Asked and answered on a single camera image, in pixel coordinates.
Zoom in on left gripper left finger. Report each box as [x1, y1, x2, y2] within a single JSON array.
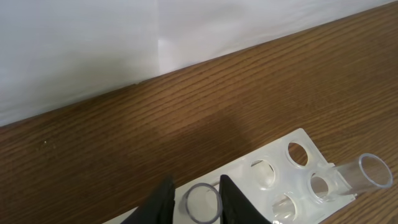
[[120, 175, 176, 224]]

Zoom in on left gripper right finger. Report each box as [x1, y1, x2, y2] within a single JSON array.
[[218, 174, 272, 224]]

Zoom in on clear test tube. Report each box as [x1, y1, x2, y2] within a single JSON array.
[[333, 152, 394, 197], [182, 182, 224, 224]]

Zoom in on white test tube rack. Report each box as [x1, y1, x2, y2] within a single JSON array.
[[102, 128, 358, 224]]

